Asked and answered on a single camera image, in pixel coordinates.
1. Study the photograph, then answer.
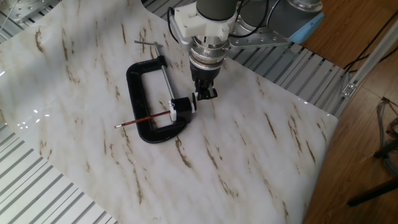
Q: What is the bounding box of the marble pattern mat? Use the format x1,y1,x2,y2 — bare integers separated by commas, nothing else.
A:
0,0,340,224

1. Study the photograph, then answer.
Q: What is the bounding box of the black cable by post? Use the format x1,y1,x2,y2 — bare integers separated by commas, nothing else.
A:
341,9,398,74

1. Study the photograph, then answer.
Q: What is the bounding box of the red pencil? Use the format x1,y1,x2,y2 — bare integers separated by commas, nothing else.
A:
114,110,172,129

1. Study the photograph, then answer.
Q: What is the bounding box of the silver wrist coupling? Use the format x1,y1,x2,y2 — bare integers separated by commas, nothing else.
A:
187,34,231,72

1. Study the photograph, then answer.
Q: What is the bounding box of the black chair leg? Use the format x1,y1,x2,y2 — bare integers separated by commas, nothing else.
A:
346,139,398,208

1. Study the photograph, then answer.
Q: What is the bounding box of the black white crank pencil sharpener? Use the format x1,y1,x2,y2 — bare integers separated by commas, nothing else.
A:
169,92,198,123

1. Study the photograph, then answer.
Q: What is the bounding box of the black C-clamp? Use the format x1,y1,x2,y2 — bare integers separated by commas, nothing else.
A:
126,39,189,144

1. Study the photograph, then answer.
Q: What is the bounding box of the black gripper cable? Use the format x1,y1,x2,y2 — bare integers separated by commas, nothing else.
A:
166,0,280,44

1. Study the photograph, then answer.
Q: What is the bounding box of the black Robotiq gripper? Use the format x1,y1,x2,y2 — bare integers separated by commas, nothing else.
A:
189,61,223,101

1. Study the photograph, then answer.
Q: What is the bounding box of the white wrist adapter bracket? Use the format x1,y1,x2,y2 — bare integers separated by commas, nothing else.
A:
169,1,239,52

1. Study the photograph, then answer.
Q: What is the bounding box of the grey cable bundle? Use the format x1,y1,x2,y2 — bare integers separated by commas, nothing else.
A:
376,96,398,178

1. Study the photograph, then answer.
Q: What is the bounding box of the silver mounting plate with holes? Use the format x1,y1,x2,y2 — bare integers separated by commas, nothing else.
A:
0,0,60,24
228,23,295,50

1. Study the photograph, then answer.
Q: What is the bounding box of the aluminium frame post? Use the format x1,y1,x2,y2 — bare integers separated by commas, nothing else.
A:
340,18,398,100

